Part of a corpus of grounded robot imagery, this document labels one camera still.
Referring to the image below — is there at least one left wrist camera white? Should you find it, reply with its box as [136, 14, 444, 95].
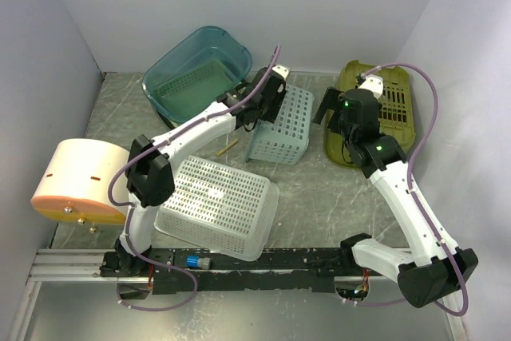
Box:
[272, 64, 291, 81]

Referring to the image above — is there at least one dark grey tray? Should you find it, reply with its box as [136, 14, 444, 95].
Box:
[157, 113, 180, 130]

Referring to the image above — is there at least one light blue perforated basket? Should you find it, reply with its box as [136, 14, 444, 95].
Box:
[244, 85, 315, 165]

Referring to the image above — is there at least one aluminium extrusion frame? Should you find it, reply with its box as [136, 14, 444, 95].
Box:
[10, 249, 469, 340]

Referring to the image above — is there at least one olive green tub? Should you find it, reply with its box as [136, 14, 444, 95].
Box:
[323, 60, 415, 168]

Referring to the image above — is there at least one small wooden stick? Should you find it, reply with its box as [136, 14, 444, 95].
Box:
[216, 138, 240, 157]

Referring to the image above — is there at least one blue grey connector plug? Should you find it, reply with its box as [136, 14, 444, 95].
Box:
[186, 255, 211, 270]

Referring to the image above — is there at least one teal transparent tub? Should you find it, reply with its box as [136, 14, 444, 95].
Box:
[142, 26, 252, 113]

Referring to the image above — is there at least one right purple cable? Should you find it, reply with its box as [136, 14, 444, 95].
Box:
[339, 62, 470, 316]

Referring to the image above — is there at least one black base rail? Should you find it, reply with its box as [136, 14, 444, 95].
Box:
[99, 247, 386, 296]

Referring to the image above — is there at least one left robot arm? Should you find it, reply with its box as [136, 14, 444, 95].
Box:
[108, 64, 290, 276]

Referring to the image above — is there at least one white perforated basket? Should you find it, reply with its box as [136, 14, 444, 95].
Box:
[154, 156, 279, 261]

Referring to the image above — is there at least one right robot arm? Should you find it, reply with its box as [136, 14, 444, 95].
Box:
[313, 87, 478, 316]

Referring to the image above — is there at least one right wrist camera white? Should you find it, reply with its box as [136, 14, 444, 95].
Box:
[358, 74, 384, 99]

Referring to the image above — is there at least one cream cylindrical drum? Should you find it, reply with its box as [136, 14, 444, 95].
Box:
[30, 138, 129, 225]

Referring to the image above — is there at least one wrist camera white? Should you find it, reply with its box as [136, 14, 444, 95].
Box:
[272, 64, 291, 81]
[358, 74, 384, 99]

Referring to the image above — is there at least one pale green shallow basket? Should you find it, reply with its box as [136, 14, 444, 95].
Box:
[153, 59, 236, 123]

